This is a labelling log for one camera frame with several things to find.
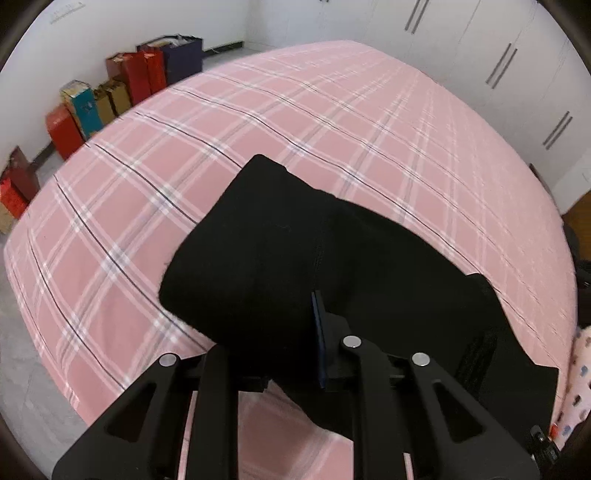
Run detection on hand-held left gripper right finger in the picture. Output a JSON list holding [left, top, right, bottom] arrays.
[[311, 290, 541, 480]]

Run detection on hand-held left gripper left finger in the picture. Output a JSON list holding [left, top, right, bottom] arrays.
[[52, 345, 271, 480]]

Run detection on black pants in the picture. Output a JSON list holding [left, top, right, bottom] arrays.
[[159, 154, 560, 446]]

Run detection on bed with pink plaid sheet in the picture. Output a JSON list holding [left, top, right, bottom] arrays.
[[4, 39, 579, 480]]

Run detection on heart print rolled blanket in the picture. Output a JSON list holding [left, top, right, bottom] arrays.
[[551, 325, 591, 455]]

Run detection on dark red bag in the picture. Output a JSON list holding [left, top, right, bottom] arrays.
[[0, 147, 41, 220]]

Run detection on wooden headboard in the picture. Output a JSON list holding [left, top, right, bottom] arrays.
[[561, 187, 591, 232]]

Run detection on red box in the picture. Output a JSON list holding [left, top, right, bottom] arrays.
[[45, 104, 86, 161]]

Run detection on gold box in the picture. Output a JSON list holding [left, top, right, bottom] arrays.
[[93, 78, 132, 125]]

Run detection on teal box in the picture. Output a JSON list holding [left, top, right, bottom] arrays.
[[60, 80, 105, 140]]

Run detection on navy gift bag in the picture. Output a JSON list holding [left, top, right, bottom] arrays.
[[136, 34, 204, 86]]

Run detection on red gift bag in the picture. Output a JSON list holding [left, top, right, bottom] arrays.
[[105, 51, 149, 106], [142, 48, 167, 95]]

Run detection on white wardrobe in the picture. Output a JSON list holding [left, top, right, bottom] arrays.
[[318, 0, 591, 215]]

